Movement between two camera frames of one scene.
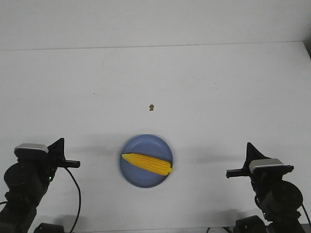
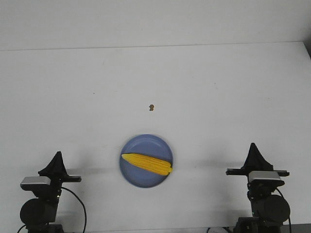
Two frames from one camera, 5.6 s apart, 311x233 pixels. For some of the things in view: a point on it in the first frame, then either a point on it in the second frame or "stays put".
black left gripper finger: (57, 149) to (56, 168)
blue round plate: (148, 145) stays put
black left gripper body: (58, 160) to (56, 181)
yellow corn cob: (148, 163) stays put
